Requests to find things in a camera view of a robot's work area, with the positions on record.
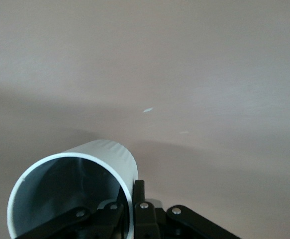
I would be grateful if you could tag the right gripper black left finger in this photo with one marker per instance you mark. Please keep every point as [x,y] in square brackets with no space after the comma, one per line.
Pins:
[85,219]

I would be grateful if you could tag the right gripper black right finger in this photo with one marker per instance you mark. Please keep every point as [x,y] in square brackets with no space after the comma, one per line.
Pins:
[144,219]

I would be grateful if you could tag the white mug with grey inside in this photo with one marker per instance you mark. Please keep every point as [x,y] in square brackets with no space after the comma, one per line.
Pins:
[105,154]

